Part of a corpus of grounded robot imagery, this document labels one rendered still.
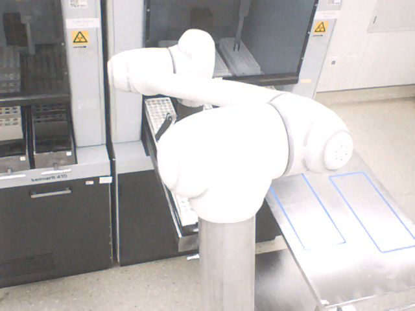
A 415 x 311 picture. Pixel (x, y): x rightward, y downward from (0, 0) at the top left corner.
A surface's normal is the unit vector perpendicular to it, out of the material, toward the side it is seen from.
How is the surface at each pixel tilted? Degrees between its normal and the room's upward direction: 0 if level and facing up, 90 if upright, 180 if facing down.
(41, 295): 0
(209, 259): 81
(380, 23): 90
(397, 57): 90
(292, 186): 0
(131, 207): 90
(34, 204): 90
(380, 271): 0
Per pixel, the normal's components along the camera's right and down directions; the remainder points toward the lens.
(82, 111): 0.29, 0.65
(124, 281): 0.11, -0.76
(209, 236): -0.63, 0.31
